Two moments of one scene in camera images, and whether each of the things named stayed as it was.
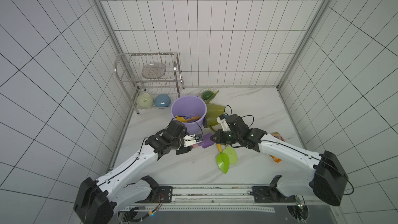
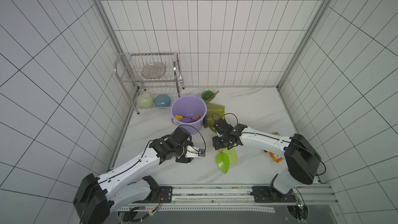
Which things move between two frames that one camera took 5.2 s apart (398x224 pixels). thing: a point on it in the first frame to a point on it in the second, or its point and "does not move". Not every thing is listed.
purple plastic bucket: [190, 110] does not move
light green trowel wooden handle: [231, 154] does not move
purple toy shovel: [207, 141] to [190, 120]
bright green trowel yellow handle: [223, 160] does not move
